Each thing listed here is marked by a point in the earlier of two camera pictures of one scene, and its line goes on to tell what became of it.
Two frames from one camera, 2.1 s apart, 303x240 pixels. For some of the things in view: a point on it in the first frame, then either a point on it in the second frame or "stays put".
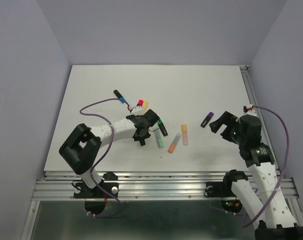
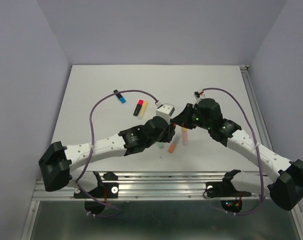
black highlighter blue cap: (119, 96) stays put
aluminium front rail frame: (58, 186) stays put
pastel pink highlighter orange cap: (184, 134) stays put
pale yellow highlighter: (145, 105) stays put
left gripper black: (146, 135) -> (169, 132)
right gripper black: (227, 119) -> (183, 118)
